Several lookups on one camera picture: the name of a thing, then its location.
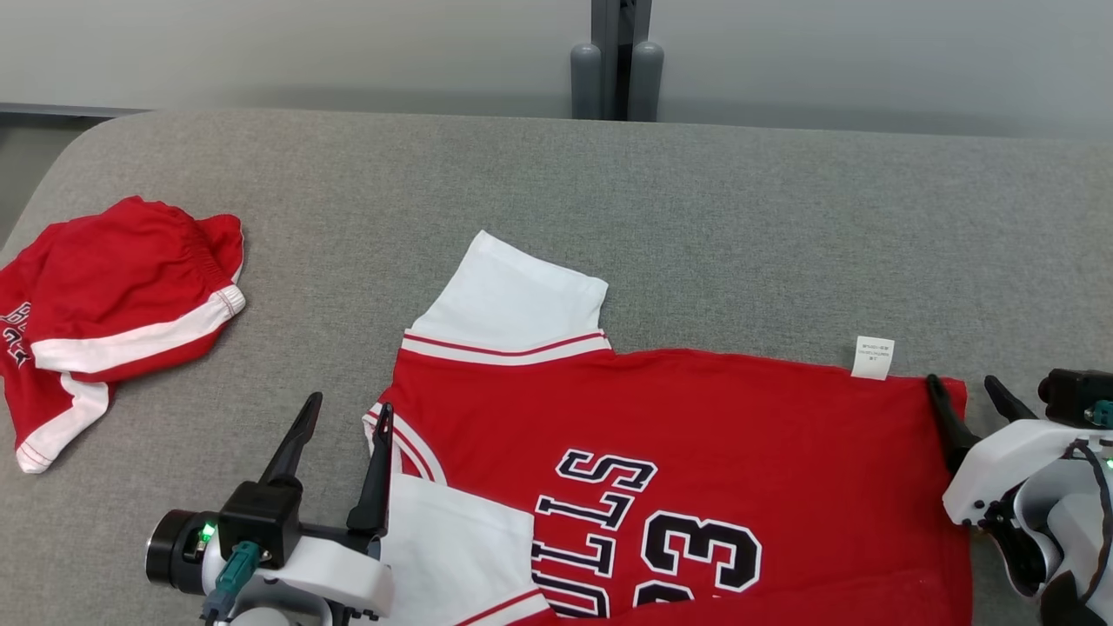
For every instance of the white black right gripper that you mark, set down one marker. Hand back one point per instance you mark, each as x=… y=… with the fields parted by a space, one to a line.
x=1000 y=461

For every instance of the teal right camera connector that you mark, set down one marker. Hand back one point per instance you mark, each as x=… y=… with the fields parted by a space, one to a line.
x=1103 y=414

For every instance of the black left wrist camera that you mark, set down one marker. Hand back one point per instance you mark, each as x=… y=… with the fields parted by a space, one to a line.
x=261 y=522

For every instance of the grey partition post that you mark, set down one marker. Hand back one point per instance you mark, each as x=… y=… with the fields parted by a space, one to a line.
x=609 y=52

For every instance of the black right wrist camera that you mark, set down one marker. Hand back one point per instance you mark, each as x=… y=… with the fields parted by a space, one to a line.
x=1069 y=391

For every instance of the teal left camera connector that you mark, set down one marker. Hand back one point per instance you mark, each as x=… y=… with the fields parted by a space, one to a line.
x=233 y=574

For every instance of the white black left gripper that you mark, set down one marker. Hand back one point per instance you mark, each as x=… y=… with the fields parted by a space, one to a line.
x=348 y=574

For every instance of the grey cylindrical post foot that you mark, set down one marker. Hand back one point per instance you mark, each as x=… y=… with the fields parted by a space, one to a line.
x=586 y=83
x=645 y=83

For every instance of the red basketball jersey white sleeves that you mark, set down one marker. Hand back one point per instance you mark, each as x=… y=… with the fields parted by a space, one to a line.
x=696 y=409

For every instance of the red shorts white stripe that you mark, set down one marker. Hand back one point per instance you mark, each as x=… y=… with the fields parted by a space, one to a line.
x=113 y=278

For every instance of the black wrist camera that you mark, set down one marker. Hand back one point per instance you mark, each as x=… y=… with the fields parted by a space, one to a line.
x=1069 y=391
x=261 y=522

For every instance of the teal camera connector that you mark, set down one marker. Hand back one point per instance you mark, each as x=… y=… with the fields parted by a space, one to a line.
x=233 y=574
x=1103 y=414

